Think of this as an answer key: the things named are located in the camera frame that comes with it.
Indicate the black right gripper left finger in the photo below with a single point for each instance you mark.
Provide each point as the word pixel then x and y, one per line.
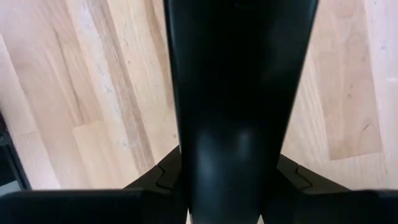
pixel 155 202

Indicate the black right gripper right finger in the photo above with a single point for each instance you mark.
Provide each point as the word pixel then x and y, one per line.
pixel 286 199

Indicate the black table frame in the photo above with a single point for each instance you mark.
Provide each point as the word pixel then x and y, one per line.
pixel 9 155

